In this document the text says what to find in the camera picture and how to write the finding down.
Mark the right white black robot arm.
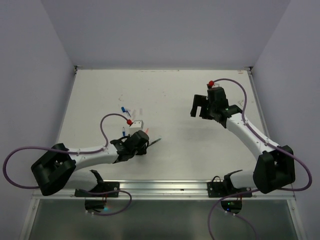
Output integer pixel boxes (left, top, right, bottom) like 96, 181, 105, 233
190, 87, 296, 197

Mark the white marker blue label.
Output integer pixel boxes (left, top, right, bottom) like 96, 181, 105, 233
122, 127, 126, 137

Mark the green ink roller pen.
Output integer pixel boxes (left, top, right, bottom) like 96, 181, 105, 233
149, 137, 162, 146

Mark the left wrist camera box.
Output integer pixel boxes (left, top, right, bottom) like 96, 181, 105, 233
128, 120, 144, 136

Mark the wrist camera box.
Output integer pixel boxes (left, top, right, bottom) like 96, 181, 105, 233
206, 80, 223, 92
128, 120, 144, 136

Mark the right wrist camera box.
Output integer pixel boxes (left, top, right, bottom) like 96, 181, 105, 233
206, 80, 223, 92

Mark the aluminium front rail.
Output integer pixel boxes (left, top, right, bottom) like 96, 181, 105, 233
31, 180, 296, 201

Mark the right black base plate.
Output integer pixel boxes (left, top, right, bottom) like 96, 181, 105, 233
206, 170, 252, 198

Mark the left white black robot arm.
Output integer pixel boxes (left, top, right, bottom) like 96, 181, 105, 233
31, 130, 149, 196

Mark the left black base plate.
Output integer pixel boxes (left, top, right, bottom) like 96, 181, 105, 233
74, 181, 120, 198

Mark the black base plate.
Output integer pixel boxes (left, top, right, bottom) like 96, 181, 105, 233
206, 170, 252, 198
74, 181, 120, 198

